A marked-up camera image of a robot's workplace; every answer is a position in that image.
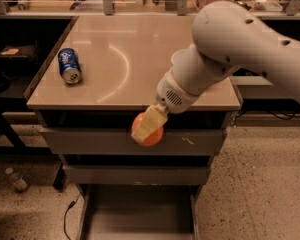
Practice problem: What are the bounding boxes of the bottom open grey drawer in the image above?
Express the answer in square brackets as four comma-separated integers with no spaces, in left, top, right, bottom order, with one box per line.
[76,185,200,240]

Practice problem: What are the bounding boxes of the top grey drawer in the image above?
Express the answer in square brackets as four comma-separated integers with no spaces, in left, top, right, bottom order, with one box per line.
[41,128,226,156]

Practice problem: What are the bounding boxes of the orange fruit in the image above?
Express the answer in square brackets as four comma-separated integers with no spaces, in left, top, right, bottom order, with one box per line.
[131,113,164,147]

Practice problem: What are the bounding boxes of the black cable on floor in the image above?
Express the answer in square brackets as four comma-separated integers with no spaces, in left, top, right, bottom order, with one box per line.
[63,193,82,240]

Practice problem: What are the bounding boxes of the blue soda can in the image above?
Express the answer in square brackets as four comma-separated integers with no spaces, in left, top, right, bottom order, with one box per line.
[58,48,82,84]

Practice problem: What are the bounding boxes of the grey drawer cabinet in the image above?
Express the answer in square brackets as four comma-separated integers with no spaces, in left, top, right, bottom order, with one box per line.
[24,14,244,240]

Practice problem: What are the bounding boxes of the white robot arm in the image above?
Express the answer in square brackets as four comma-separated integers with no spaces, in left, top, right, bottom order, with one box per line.
[132,1,300,143]

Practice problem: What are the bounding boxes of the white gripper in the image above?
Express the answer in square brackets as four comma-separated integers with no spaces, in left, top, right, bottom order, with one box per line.
[131,69,207,142]

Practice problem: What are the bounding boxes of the plastic bottle on floor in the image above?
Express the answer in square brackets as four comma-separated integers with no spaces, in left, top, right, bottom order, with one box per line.
[5,167,28,192]

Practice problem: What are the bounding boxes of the black table frame left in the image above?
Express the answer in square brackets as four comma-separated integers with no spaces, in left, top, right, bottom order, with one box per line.
[0,100,66,189]

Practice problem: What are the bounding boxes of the middle grey drawer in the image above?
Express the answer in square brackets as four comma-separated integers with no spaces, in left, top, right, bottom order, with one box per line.
[63,165,209,185]

